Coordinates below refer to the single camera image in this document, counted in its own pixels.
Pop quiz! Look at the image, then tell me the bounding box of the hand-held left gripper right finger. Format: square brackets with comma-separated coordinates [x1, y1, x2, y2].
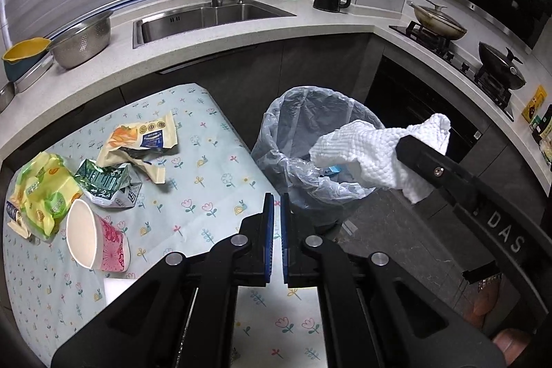
[280, 192, 505, 368]

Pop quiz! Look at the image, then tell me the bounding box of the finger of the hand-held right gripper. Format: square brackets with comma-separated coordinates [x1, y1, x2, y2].
[396, 136, 488, 213]

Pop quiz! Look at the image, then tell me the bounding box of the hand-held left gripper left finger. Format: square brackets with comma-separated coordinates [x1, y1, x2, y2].
[51, 192, 277, 368]

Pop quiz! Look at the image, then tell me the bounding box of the white cloth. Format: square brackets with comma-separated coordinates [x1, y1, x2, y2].
[309, 113, 452, 205]

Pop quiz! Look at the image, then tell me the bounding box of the trash bin with clear liner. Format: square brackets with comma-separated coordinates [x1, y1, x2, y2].
[250, 86, 389, 239]

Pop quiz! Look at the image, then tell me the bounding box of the white sponge block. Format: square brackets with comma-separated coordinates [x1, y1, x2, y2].
[103, 277, 147, 304]

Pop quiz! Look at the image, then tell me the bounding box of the pink paper cup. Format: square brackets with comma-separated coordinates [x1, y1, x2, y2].
[66, 198, 132, 273]

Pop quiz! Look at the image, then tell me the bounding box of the cream snack bag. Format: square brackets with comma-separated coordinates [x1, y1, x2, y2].
[96, 112, 179, 185]

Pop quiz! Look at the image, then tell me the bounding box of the yellow green wrapper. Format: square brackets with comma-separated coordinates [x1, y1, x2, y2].
[9, 151, 83, 241]

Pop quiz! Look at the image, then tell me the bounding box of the dark blue small packet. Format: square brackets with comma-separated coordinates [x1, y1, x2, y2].
[5, 200, 33, 239]

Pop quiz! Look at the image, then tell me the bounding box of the person's right hand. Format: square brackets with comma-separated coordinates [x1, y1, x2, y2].
[472, 273, 538, 368]

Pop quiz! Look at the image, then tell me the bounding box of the black built-in oven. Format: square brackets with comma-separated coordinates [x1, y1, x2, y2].
[364, 53, 488, 162]

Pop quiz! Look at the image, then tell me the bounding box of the floral tablecloth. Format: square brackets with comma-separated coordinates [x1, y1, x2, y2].
[2, 82, 328, 368]

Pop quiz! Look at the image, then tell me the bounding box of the seasoning bottle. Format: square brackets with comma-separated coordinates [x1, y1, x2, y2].
[530, 105, 552, 142]

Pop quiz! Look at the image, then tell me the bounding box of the black wok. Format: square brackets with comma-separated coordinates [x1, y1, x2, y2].
[478, 41, 528, 90]

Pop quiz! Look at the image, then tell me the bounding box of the yellow label packet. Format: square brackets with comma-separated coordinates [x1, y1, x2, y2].
[521, 84, 548, 124]

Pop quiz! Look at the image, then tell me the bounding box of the gas stove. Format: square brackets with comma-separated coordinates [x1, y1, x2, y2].
[388, 21, 516, 122]

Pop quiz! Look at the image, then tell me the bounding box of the pan with glass lid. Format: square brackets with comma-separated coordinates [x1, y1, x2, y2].
[406, 0, 469, 41]

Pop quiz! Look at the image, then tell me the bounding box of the steel sink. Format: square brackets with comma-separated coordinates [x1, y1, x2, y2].
[131, 1, 297, 50]

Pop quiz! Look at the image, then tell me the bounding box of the steel colander bowl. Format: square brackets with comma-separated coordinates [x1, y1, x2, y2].
[47, 9, 114, 70]

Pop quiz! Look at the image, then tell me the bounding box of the blue yellow basin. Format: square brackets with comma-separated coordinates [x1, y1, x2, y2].
[2, 37, 53, 83]

